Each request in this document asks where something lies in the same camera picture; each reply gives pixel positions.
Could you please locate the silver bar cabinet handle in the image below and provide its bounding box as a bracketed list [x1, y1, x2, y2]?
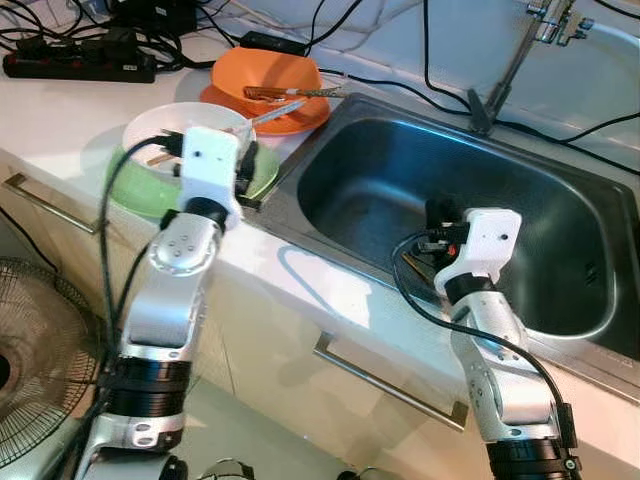
[3, 172, 102, 236]
[313, 332, 469, 433]

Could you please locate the white bowl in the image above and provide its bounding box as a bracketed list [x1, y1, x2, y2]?
[120, 102, 259, 181]

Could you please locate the black power strip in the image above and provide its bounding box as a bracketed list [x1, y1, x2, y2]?
[3, 40, 157, 84]

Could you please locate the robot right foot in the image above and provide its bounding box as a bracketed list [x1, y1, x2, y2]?
[340, 466, 391, 480]

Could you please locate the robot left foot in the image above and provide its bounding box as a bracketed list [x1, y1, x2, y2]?
[200, 458, 256, 480]

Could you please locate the metal sink faucet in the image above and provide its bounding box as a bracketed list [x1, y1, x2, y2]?
[468, 0, 593, 137]

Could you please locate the black power adapter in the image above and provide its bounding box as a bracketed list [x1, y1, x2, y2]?
[240, 31, 311, 57]

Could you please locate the floor fan wire guard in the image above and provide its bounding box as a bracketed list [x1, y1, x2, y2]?
[0, 258, 101, 469]

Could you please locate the orange plate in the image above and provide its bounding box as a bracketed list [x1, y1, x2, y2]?
[200, 85, 332, 137]

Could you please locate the light green plate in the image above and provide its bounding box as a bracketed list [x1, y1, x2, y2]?
[105, 145, 281, 222]

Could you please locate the brown handled spoon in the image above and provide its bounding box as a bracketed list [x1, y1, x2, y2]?
[243, 86, 347, 101]

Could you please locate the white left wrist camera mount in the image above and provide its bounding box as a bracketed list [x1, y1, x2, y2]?
[178, 126, 244, 226]

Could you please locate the black charger box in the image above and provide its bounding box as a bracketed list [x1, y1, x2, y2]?
[105, 0, 201, 37]

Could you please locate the stainless steel kitchen sink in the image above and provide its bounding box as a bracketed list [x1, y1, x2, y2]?
[240, 92, 640, 403]

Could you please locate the white water hose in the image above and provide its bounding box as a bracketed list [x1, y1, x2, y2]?
[585, 20, 640, 47]

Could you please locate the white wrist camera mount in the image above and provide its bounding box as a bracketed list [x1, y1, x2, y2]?
[178, 126, 244, 226]
[435, 208, 523, 299]

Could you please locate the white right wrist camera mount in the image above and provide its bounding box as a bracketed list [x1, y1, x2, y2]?
[435, 208, 523, 299]

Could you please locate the orange bowl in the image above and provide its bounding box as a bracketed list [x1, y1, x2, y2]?
[212, 47, 323, 113]

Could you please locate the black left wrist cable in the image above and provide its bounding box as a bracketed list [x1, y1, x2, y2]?
[98, 130, 191, 333]

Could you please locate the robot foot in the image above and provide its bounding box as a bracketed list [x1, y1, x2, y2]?
[340, 466, 391, 480]
[200, 458, 256, 480]

